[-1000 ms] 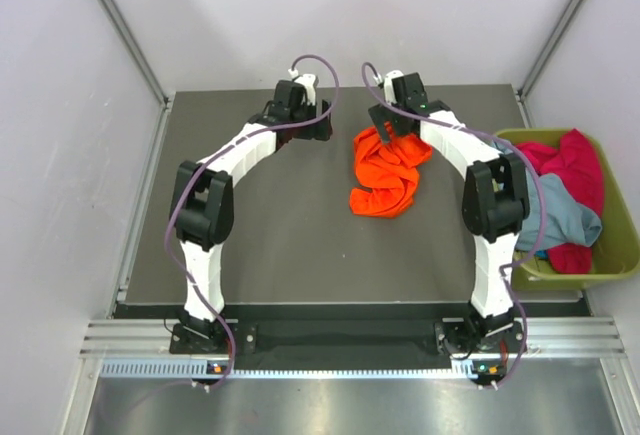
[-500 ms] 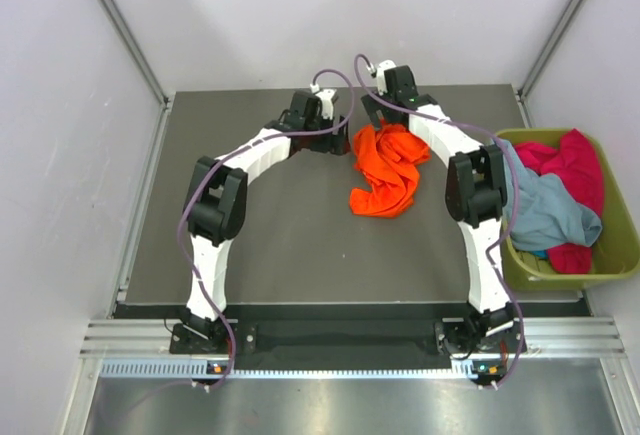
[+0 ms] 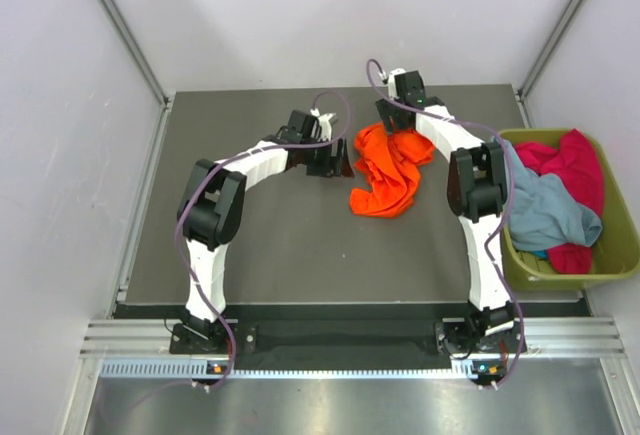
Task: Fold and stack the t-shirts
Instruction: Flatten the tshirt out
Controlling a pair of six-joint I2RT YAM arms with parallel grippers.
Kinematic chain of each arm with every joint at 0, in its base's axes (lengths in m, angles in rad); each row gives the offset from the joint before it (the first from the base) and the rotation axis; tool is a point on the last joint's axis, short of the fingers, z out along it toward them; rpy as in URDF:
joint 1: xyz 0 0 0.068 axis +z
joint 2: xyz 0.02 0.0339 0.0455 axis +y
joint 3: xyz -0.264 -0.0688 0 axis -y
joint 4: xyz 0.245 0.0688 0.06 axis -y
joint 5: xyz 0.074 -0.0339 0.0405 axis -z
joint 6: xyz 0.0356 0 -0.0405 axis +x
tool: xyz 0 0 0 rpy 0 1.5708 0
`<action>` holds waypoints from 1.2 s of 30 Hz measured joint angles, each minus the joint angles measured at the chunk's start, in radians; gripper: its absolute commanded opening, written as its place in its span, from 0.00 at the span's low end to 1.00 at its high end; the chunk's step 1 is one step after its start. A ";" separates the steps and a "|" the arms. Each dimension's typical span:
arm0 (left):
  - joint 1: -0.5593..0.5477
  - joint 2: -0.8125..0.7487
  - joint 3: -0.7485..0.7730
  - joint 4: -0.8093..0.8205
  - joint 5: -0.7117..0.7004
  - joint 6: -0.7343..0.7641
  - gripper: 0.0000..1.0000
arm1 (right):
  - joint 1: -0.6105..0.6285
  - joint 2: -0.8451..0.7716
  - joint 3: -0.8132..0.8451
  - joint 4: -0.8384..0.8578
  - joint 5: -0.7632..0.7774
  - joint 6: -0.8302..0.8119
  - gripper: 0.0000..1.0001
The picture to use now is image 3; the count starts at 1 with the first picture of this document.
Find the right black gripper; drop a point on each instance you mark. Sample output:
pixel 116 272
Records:
pixel 386 110

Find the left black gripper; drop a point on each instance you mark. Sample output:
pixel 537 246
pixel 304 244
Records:
pixel 331 164

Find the orange t shirt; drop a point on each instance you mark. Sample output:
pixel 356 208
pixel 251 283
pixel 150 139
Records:
pixel 391 166

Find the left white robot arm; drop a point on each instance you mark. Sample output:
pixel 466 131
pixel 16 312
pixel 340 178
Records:
pixel 210 215

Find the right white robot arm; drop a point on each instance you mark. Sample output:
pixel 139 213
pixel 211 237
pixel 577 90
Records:
pixel 478 189

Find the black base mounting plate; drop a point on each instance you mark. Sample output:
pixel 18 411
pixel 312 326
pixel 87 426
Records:
pixel 334 337

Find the grey blue t shirt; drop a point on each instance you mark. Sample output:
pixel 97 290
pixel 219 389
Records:
pixel 543 213

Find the crimson red t shirt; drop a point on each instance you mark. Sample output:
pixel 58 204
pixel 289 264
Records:
pixel 576 162

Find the olive green laundry basket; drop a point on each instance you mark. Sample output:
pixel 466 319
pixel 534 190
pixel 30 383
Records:
pixel 615 255

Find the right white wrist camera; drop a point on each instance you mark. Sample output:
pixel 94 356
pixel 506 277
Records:
pixel 390 79

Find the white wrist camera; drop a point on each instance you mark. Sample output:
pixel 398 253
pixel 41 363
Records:
pixel 390 79
pixel 323 128

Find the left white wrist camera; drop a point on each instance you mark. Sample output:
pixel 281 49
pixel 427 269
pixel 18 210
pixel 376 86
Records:
pixel 323 128

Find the right aluminium corner post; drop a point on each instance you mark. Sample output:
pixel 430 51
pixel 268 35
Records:
pixel 550 46

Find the aluminium corner post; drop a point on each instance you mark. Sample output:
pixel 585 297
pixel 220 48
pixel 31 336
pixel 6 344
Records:
pixel 127 37
pixel 550 46

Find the left aluminium corner post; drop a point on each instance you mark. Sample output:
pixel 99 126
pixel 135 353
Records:
pixel 127 37

